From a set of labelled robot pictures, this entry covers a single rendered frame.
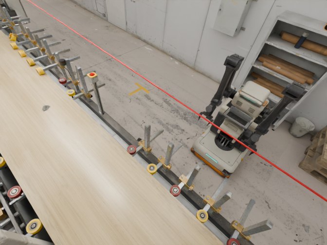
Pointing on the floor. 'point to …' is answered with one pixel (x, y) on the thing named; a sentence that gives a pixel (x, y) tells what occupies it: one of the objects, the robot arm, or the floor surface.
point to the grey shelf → (290, 56)
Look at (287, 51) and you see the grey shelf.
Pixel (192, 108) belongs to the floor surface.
